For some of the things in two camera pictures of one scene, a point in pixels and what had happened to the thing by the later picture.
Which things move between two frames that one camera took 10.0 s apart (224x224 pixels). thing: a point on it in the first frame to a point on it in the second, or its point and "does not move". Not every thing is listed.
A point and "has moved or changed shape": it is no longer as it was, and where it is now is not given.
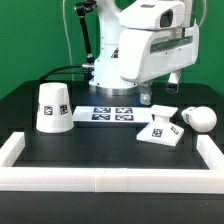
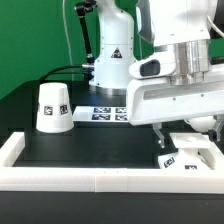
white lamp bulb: x=201 y=118 does not move
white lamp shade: x=54 y=110 does not move
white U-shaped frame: x=109 y=179 does not move
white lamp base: x=162 y=130 has moved or changed shape
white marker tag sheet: x=112 y=114 does not move
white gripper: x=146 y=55 to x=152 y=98
